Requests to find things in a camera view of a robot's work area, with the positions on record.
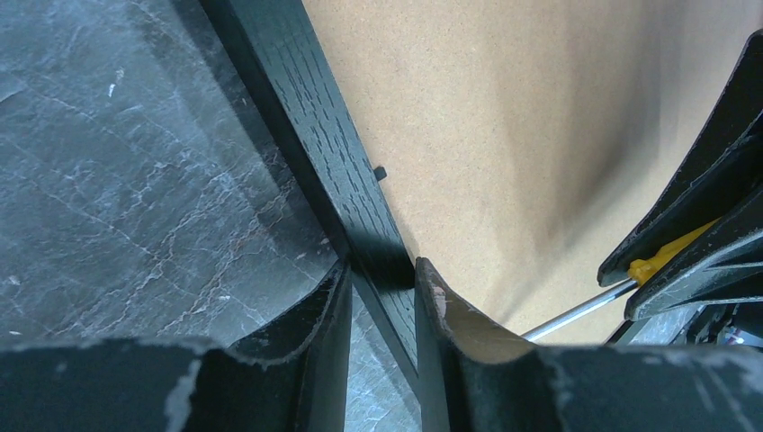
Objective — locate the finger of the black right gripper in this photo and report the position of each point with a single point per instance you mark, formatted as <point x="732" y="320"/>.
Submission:
<point x="718" y="263"/>
<point x="719" y="179"/>

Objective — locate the yellow handled screwdriver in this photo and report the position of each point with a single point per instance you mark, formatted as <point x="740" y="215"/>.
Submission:
<point x="596" y="301"/>

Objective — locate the black picture frame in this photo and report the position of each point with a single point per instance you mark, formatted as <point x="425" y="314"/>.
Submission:
<point x="524" y="139"/>

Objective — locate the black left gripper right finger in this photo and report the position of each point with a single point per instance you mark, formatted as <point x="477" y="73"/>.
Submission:
<point x="475" y="375"/>

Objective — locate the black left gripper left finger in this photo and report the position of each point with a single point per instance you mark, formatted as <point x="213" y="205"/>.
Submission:
<point x="289" y="375"/>

